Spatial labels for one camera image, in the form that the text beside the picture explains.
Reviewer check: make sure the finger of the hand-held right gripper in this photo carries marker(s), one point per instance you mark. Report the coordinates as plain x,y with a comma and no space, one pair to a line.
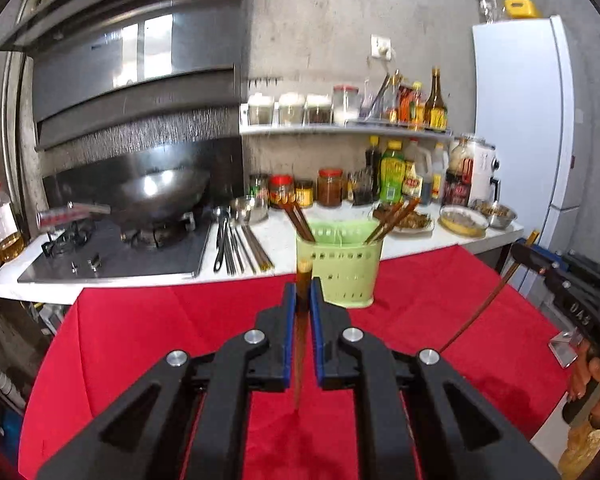
552,277
530,254

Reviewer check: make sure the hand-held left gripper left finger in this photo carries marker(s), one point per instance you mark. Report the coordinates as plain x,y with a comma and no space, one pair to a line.
287,332

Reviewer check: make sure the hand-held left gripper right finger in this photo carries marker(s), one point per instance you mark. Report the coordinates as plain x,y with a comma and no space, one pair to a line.
316,332

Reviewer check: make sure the gold-tipped wooden chopstick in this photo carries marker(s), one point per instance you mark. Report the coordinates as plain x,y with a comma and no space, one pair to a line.
302,285
480,310

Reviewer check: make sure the green perforated utensil holder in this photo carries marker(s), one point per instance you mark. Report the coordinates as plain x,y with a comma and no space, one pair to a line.
340,270

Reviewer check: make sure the bunch of wooden chopsticks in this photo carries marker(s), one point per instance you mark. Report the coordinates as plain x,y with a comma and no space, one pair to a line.
300,222

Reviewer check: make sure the small steel bowl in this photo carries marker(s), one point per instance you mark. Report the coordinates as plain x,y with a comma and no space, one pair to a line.
499,215

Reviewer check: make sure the yellow bowl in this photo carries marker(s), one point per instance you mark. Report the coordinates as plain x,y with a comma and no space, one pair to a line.
462,222

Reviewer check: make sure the bundle of metal chopsticks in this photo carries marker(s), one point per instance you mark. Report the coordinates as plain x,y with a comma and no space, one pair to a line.
257,250

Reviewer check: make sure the white kitchen appliance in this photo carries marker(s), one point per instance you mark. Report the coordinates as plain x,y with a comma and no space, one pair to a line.
482,172

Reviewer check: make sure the large dark-label glass jar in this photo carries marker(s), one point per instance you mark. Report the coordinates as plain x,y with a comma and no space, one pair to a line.
457,182

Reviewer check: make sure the steel ladle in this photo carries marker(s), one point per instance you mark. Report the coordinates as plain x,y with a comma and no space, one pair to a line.
220,240

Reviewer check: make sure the white refrigerator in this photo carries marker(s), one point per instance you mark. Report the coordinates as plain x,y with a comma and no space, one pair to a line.
520,135

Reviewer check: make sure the white-cap oil jug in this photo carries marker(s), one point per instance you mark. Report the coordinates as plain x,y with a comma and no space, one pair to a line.
438,175

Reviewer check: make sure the plate of food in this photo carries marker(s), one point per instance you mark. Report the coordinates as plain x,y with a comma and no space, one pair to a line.
405,221

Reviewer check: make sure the steel mixing bowl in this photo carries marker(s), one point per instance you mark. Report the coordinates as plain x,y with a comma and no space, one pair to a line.
249,209

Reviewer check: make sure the red-label oil jug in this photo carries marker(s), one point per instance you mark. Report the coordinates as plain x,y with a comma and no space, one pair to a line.
414,172

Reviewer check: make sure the brown sauce jar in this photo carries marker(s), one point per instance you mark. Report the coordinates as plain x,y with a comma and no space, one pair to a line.
330,187

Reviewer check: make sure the person's yellow patterned clothing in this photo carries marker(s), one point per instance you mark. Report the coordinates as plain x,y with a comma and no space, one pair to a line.
587,452

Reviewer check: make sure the dark glass cup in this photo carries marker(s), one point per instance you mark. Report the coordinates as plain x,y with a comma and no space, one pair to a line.
362,189

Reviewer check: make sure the red tablecloth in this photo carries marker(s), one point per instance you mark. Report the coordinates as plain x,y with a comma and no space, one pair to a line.
130,340

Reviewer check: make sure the green plastic bottle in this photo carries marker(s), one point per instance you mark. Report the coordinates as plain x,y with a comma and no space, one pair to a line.
392,175

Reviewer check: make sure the tall brown sauce bottle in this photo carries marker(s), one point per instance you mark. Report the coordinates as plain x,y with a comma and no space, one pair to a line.
435,105

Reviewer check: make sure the dark soy sauce bottle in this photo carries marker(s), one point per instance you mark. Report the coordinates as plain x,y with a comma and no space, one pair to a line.
373,162

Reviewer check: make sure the yellow-cap sauce bottle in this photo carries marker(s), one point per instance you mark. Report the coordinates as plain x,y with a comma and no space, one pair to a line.
417,107

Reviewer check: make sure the black gas stove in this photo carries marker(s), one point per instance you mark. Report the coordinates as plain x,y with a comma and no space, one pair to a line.
115,260

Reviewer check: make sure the orange sauce bottle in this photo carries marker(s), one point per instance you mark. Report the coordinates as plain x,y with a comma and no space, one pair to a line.
405,105

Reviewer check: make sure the steel wok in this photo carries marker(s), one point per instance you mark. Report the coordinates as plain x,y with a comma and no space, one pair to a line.
155,190

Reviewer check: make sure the beige-lid spice canister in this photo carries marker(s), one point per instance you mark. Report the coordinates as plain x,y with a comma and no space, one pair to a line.
260,110
319,110
292,110

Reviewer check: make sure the tall glass canister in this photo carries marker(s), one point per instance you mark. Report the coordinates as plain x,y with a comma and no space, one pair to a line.
347,106

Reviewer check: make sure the yellow plastic container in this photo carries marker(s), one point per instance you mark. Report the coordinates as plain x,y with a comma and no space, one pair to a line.
520,8

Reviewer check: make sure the clear glass jar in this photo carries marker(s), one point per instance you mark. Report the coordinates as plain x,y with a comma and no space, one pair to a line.
486,7

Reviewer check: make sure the white drain pipe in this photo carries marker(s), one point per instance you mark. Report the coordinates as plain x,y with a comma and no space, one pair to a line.
0,385

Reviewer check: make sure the clear cooking oil bottle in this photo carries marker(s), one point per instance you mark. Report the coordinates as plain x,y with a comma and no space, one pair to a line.
5,230

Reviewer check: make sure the steel range hood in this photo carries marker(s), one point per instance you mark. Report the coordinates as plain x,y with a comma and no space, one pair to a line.
130,70

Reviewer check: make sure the wall hook rack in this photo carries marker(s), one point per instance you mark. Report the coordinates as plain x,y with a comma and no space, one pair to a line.
265,81

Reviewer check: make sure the white wall socket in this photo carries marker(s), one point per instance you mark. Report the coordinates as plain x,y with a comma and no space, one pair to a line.
381,46

